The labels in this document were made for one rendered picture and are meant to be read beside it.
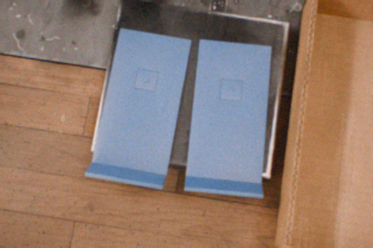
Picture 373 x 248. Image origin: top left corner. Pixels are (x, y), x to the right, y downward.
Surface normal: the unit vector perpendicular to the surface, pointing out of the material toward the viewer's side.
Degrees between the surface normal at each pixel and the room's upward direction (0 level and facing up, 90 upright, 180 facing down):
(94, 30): 0
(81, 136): 0
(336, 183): 0
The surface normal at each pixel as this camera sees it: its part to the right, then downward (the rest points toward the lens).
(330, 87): 0.01, -0.25
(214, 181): 0.09, -0.96
